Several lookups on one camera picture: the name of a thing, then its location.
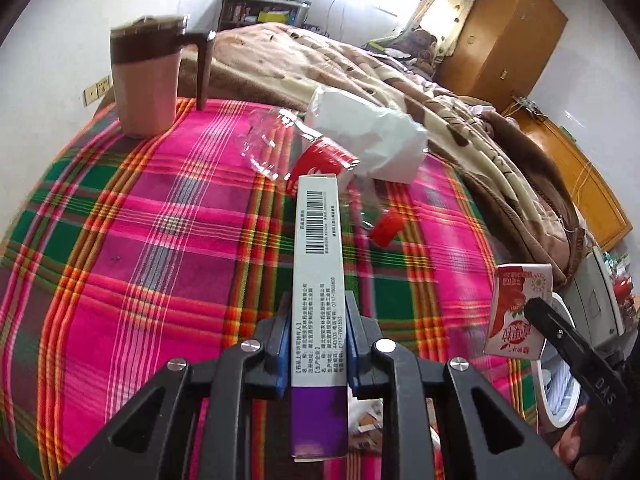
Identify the white and purple medicine box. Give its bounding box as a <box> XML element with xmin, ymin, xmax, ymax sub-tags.
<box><xmin>289</xmin><ymin>174</ymin><xmax>350</xmax><ymax>462</ymax></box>

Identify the wall socket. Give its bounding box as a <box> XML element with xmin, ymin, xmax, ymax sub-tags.
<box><xmin>83</xmin><ymin>75</ymin><xmax>114</xmax><ymax>107</ymax></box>

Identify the wooden headboard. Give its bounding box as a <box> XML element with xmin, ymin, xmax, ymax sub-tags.
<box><xmin>509</xmin><ymin>109</ymin><xmax>634</xmax><ymax>252</ymax></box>

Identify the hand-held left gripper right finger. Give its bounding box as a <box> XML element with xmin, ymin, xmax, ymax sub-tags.
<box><xmin>345</xmin><ymin>292</ymin><xmax>576</xmax><ymax>480</ymax></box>

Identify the beige and brown blanket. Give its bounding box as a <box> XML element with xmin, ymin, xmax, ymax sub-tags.
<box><xmin>95</xmin><ymin>22</ymin><xmax>597</xmax><ymax>292</ymax></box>

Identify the crushed red label plastic bottle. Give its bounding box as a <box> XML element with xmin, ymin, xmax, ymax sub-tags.
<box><xmin>239</xmin><ymin>107</ymin><xmax>404</xmax><ymax>247</ymax></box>

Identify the patterned curtain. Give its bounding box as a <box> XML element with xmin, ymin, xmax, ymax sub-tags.
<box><xmin>404</xmin><ymin>0</ymin><xmax>482</xmax><ymax>57</ymax></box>

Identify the printed snack wrapper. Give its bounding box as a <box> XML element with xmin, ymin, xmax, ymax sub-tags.
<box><xmin>349</xmin><ymin>396</ymin><xmax>387</xmax><ymax>451</ymax></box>

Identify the red and white drink carton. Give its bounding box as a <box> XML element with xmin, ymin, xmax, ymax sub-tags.
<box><xmin>484</xmin><ymin>263</ymin><xmax>554</xmax><ymax>361</ymax></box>

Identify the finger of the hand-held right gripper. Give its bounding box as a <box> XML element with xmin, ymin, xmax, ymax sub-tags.
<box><xmin>522</xmin><ymin>297</ymin><xmax>632</xmax><ymax>412</ymax></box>

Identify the white crumpled plastic bag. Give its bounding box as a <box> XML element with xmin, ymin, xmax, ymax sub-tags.
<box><xmin>304</xmin><ymin>86</ymin><xmax>429</xmax><ymax>184</ymax></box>

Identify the wooden wardrobe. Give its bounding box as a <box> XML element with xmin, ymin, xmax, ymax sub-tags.
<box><xmin>431</xmin><ymin>0</ymin><xmax>569</xmax><ymax>112</ymax></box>

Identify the cluttered shelf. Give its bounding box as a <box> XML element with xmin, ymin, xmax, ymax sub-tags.
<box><xmin>219</xmin><ymin>0</ymin><xmax>312</xmax><ymax>32</ymax></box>

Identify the brown teddy bear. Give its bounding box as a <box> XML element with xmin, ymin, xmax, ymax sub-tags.
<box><xmin>406</xmin><ymin>29</ymin><xmax>437</xmax><ymax>75</ymax></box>

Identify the brown lidded mug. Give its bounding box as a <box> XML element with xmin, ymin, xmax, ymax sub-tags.
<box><xmin>110</xmin><ymin>14</ymin><xmax>217</xmax><ymax>139</ymax></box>

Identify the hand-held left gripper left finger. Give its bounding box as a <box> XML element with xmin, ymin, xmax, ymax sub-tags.
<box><xmin>60</xmin><ymin>292</ymin><xmax>293</xmax><ymax>480</ymax></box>

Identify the person's right hand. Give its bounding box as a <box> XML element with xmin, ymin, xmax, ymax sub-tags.
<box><xmin>556</xmin><ymin>404</ymin><xmax>601</xmax><ymax>479</ymax></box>

